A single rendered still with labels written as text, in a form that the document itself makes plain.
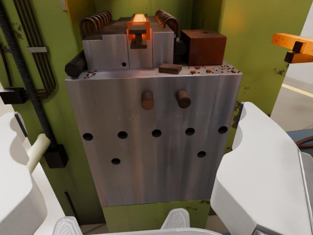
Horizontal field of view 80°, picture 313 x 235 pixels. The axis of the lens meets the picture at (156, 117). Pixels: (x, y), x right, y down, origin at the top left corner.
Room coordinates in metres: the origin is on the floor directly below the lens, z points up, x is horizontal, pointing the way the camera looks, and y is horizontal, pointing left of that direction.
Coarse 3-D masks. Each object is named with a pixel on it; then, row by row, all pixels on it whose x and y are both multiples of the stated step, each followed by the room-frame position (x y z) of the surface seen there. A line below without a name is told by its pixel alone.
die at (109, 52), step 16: (112, 32) 0.46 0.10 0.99; (160, 32) 0.44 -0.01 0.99; (96, 48) 0.43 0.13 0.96; (112, 48) 0.43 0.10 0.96; (128, 48) 0.44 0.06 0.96; (160, 48) 0.44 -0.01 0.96; (96, 64) 0.43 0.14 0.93; (112, 64) 0.43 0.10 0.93; (128, 64) 0.44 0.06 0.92; (144, 64) 0.44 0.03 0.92; (160, 64) 0.44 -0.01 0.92
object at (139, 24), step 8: (136, 16) 0.64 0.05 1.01; (128, 24) 0.42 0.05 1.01; (136, 24) 0.40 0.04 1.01; (144, 24) 0.40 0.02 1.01; (128, 32) 0.42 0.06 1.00; (136, 32) 0.33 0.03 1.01; (144, 32) 0.33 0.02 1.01; (136, 40) 0.33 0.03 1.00; (144, 40) 0.37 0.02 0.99; (136, 48) 0.33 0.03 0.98; (144, 48) 0.34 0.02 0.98
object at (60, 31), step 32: (0, 0) 0.56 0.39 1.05; (32, 0) 0.56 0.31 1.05; (0, 32) 0.56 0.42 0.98; (32, 32) 0.56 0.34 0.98; (64, 32) 0.57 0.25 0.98; (0, 64) 0.55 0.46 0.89; (32, 64) 0.56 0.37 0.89; (64, 64) 0.56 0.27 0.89; (64, 96) 0.56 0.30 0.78; (32, 128) 0.55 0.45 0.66; (64, 128) 0.56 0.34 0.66; (64, 192) 0.55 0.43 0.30; (96, 192) 0.56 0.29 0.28
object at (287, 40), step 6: (276, 36) 0.47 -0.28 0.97; (282, 36) 0.45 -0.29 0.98; (288, 36) 0.44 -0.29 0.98; (294, 36) 0.44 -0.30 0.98; (300, 36) 0.44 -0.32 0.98; (276, 42) 0.47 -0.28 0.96; (282, 42) 0.45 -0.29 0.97; (288, 42) 0.43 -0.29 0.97; (294, 42) 0.42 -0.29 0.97; (306, 42) 0.39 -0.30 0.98; (312, 42) 0.38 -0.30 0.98; (306, 48) 0.38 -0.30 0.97; (312, 48) 0.37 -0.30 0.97; (312, 54) 0.37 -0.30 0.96
